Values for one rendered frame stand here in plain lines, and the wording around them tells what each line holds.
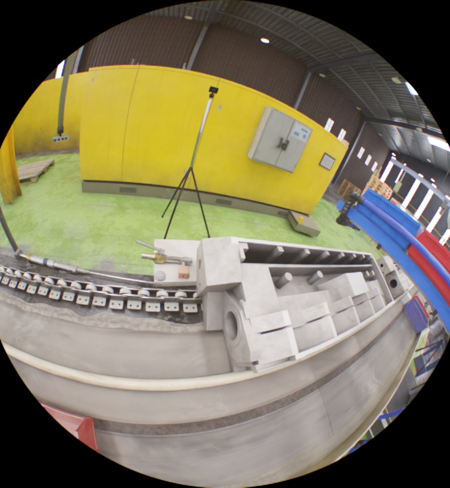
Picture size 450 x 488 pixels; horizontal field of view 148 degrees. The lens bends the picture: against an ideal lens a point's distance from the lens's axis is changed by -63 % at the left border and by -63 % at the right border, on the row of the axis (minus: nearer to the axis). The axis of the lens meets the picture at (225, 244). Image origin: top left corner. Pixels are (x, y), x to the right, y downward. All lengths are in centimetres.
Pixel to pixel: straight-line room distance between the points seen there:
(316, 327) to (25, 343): 93
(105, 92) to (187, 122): 119
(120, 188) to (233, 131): 177
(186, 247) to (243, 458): 79
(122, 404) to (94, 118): 267
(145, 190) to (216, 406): 256
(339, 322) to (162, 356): 59
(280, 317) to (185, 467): 52
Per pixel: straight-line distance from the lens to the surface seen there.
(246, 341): 42
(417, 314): 205
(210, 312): 54
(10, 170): 377
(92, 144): 270
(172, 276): 62
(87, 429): 53
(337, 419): 84
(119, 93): 252
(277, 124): 242
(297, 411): 69
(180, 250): 70
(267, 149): 242
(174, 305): 61
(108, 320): 61
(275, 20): 1193
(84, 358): 60
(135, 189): 268
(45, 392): 67
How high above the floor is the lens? 129
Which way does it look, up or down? 38 degrees down
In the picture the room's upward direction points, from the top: 22 degrees clockwise
